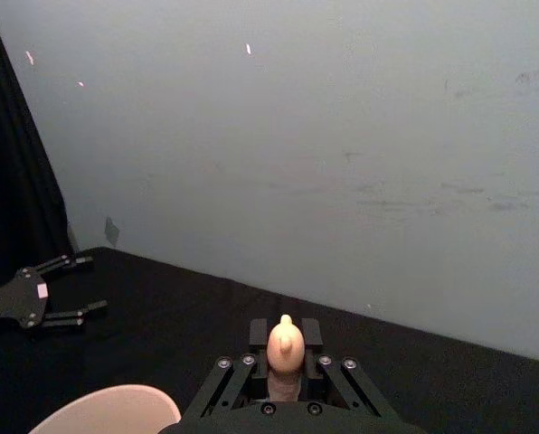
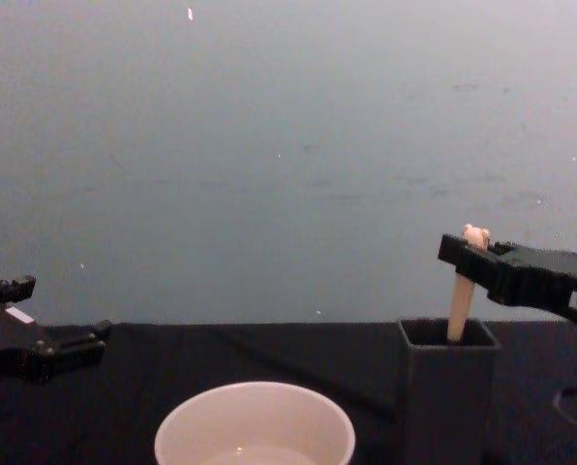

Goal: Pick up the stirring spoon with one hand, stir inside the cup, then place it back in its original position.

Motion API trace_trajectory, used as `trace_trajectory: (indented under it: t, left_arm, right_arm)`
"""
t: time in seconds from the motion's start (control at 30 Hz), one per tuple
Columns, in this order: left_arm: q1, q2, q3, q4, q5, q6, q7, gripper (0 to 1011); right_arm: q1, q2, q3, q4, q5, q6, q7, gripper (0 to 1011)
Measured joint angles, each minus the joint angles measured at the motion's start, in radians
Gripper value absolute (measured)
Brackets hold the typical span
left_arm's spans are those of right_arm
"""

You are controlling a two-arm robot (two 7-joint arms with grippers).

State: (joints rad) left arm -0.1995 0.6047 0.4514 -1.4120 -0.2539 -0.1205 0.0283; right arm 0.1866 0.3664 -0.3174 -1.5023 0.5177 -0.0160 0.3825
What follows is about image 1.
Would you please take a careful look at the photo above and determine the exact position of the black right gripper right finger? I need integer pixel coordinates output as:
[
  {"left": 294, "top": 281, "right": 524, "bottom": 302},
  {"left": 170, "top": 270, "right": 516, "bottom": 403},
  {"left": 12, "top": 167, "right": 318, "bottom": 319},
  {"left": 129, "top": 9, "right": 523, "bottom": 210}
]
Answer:
[{"left": 299, "top": 317, "right": 398, "bottom": 418}]

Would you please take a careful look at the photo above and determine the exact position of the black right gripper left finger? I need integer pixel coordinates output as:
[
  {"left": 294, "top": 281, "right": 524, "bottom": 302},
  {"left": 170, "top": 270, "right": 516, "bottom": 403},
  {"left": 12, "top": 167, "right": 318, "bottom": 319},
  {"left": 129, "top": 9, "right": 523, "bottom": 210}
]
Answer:
[{"left": 182, "top": 317, "right": 271, "bottom": 418}]

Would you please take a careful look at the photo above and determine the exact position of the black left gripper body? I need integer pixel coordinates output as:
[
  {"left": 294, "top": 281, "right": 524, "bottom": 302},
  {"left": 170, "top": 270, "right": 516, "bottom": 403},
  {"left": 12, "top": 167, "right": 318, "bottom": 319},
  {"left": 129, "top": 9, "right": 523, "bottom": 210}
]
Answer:
[{"left": 0, "top": 266, "right": 50, "bottom": 338}]

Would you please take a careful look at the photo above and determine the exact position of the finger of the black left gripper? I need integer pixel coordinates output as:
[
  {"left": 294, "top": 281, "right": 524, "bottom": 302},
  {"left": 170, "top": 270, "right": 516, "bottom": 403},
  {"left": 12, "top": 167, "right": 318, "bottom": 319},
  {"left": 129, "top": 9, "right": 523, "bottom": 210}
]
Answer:
[
  {"left": 38, "top": 298, "right": 109, "bottom": 329},
  {"left": 33, "top": 254, "right": 95, "bottom": 278}
]

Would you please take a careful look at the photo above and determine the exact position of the black table cloth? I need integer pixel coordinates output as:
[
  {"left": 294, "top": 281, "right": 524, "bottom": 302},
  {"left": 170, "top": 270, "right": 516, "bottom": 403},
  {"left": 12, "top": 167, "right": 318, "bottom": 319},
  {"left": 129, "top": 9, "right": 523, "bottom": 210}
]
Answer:
[{"left": 0, "top": 246, "right": 539, "bottom": 434}]

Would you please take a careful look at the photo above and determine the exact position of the black curtain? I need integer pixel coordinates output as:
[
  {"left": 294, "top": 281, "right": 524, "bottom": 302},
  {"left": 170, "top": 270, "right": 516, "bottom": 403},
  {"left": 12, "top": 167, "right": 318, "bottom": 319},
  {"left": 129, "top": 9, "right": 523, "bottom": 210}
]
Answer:
[{"left": 0, "top": 0, "right": 77, "bottom": 291}]

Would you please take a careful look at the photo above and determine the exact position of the small white plastic piece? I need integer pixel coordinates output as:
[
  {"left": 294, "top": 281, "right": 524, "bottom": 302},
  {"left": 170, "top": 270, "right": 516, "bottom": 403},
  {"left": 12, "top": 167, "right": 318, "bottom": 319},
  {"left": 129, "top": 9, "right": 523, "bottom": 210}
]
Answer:
[{"left": 266, "top": 314, "right": 306, "bottom": 403}]

